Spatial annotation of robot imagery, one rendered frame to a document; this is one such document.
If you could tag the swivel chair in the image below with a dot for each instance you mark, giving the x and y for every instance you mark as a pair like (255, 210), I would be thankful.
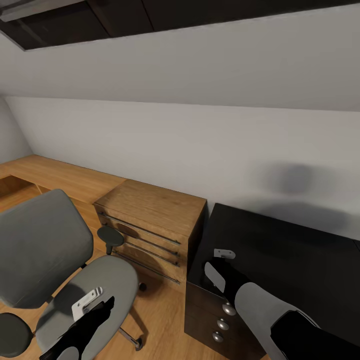
(43, 241)

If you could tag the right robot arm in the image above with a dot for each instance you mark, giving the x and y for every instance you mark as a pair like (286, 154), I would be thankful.
(284, 331)

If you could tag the cabinet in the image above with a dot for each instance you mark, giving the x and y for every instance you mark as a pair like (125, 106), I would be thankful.
(162, 229)
(215, 323)

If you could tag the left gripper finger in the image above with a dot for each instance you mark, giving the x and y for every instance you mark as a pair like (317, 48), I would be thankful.
(110, 303)

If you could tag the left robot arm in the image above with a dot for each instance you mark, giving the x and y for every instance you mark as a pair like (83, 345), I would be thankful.
(72, 344)

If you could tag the fixed window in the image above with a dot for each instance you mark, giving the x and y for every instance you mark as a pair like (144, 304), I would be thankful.
(35, 24)

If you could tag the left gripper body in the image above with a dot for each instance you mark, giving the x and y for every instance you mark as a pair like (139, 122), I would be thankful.
(97, 316)

